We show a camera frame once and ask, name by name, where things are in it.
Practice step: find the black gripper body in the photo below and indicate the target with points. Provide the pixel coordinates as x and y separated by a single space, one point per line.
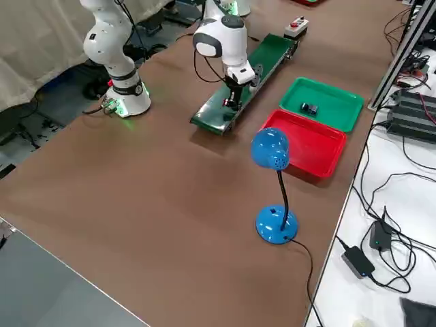
235 85

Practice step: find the green push-button part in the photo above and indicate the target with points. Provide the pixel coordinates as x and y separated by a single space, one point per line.
309 108

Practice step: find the grey control box with buttons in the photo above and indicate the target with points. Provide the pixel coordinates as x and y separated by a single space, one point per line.
296 29

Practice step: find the green conveyor belt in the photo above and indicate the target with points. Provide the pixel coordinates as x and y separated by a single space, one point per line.
272 51

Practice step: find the blue desk lamp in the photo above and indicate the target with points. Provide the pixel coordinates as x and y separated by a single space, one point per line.
269 146

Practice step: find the red plastic tray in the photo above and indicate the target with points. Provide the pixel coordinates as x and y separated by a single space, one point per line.
303 2
313 143

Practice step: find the green plastic tray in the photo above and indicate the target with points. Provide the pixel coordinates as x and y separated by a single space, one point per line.
334 105

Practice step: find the black power supply unit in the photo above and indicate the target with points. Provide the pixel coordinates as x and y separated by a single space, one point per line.
412 116

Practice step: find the black power adapter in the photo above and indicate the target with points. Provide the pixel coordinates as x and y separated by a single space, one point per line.
357 262
379 235

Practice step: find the white curtain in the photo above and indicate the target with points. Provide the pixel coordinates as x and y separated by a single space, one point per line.
34 51

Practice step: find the aluminium frame post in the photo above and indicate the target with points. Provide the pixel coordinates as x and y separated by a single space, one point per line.
398 58

